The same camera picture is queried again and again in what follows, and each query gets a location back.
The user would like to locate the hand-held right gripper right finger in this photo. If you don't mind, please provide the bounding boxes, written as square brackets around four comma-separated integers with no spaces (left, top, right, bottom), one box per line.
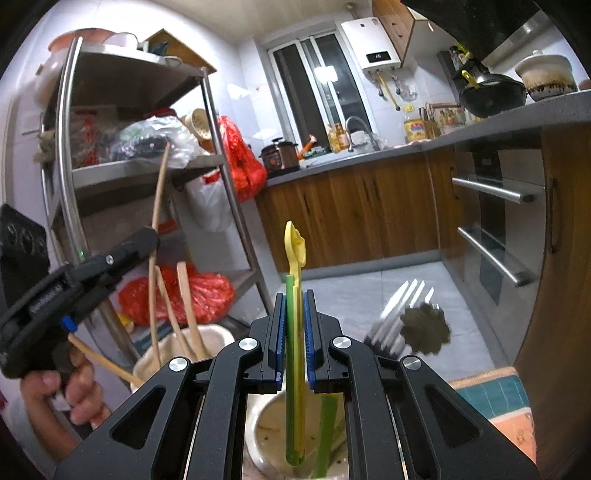
[303,290,542,480]

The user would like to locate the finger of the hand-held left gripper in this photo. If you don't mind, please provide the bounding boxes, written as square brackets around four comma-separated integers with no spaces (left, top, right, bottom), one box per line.
[68,227,161,283]
[8,271,117,334]

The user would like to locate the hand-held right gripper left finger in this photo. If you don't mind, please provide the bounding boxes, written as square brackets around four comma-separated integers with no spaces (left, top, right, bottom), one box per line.
[52,292,288,480]

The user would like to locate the wooden chopstick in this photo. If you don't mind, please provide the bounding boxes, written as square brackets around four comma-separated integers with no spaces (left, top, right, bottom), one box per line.
[68,334,145,388]
[147,143,172,366]
[176,261,209,361]
[154,265,188,359]

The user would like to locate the gold metal fork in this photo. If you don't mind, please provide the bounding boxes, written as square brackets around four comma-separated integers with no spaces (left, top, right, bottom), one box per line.
[363,279,437,359]

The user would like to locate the yellow utensil with yellow-green handle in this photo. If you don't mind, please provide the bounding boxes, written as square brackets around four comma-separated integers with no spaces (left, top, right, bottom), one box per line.
[282,220,308,468]

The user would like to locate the yellow spoon with green handle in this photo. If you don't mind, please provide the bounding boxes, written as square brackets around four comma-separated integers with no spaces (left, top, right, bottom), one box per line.
[312,395,342,480]

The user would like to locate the person's left hand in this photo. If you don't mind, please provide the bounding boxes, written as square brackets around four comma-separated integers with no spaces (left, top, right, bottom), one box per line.
[21,353,110,428]

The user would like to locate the crumpled red plastic bag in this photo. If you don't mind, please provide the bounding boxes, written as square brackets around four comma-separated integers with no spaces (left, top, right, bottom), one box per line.
[119,272,236,327]

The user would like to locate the white plastic bag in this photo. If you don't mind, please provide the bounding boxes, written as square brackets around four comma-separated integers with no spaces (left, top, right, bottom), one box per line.
[187,170,232,232]

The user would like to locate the brown fibre brush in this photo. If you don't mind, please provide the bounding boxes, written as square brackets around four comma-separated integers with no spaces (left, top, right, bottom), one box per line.
[34,128,59,165]

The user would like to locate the clear plastic bag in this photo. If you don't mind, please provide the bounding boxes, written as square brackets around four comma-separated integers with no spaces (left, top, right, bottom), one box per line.
[110,115,205,170]

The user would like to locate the red printed packet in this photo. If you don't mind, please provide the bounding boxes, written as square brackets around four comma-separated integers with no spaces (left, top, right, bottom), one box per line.
[69,110,116,168]

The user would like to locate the wooden sink cabinet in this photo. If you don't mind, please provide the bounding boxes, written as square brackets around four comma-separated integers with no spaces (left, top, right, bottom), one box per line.
[255,148,456,274]

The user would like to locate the beige plastic colander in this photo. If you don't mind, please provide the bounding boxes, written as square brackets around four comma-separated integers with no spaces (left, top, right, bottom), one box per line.
[182,108,214,145]

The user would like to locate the dark red pressure cooker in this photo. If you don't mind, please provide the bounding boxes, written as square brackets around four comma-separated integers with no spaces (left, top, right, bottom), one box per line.
[259,137,300,179]

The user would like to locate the metal shelf rack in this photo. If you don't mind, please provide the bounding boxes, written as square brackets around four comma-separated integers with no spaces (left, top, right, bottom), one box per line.
[39,36,274,371]

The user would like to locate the printed tablecloth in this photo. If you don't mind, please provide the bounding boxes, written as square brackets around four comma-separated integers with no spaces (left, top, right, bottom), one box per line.
[447,366,539,465]

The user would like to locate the amber bottles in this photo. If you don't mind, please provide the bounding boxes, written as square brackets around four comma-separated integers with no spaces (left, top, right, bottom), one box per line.
[326,122,352,153]

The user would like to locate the pink basin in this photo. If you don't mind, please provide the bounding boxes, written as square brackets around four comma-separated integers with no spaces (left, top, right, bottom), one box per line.
[48,28,116,52]

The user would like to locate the cardboard box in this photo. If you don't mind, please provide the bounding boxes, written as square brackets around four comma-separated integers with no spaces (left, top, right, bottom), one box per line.
[143,28,218,75]

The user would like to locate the metal faucet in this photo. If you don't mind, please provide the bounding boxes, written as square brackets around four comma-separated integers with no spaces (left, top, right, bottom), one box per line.
[345,115,382,152]

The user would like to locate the stainless built-in oven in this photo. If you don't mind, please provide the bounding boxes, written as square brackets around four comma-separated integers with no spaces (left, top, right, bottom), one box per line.
[450,138,548,317]

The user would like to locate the yellow oil bottle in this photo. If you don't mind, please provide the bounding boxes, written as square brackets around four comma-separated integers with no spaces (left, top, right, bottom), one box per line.
[403,117,428,143]

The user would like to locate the kitchen window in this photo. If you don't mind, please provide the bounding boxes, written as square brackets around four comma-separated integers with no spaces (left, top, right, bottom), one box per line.
[267,30,375,140]

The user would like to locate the condiment bottles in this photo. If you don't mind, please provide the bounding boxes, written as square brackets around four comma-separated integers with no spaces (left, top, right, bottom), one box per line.
[417,103,465,137]

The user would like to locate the white water heater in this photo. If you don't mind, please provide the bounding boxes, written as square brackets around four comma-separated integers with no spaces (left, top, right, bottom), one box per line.
[340,17,403,73]

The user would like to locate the black wok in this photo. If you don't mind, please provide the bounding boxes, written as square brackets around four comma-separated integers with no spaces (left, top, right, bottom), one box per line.
[459,74,528,119]

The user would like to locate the white ceramic pot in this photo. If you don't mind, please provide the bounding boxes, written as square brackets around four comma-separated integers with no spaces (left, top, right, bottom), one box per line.
[514,50,579,103]

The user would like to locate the black range hood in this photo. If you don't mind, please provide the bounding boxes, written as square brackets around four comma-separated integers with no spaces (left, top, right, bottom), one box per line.
[401,0,591,71]

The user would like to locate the wooden cabinet with handle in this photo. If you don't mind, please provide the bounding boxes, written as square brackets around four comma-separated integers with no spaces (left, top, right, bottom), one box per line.
[512,124,591,465]

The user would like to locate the wooden wall cabinet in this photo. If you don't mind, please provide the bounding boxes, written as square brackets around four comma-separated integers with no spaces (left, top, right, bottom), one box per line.
[371,0,428,68]

